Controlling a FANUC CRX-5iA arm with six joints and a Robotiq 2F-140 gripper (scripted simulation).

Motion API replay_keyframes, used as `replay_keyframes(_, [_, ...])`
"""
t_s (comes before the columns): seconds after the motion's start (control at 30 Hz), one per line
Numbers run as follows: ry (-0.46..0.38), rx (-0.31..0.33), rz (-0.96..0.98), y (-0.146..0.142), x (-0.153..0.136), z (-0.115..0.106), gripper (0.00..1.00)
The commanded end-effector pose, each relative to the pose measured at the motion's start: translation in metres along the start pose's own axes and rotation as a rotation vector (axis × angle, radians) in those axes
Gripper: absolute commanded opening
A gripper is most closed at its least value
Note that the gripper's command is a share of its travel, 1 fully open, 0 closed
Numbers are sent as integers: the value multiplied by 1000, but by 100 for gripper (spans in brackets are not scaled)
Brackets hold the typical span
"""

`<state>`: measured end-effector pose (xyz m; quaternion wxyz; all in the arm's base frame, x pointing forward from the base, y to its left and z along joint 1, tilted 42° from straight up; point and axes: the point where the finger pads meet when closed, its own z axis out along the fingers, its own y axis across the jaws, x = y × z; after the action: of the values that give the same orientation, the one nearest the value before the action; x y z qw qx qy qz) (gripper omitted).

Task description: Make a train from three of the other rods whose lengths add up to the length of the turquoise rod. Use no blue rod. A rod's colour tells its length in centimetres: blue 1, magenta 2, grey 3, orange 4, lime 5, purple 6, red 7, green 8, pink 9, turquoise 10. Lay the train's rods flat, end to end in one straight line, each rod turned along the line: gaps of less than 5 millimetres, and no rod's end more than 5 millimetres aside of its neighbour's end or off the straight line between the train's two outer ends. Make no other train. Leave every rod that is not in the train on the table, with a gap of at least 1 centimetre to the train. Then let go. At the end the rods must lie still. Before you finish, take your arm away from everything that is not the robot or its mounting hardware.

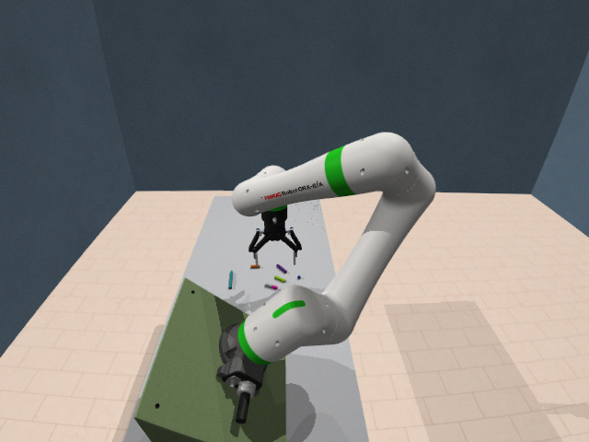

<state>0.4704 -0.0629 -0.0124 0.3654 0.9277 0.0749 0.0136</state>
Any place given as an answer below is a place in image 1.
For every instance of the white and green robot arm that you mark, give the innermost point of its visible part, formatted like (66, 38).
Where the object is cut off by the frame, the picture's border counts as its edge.
(298, 316)

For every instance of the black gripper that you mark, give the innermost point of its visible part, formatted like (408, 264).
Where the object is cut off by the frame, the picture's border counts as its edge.
(272, 233)

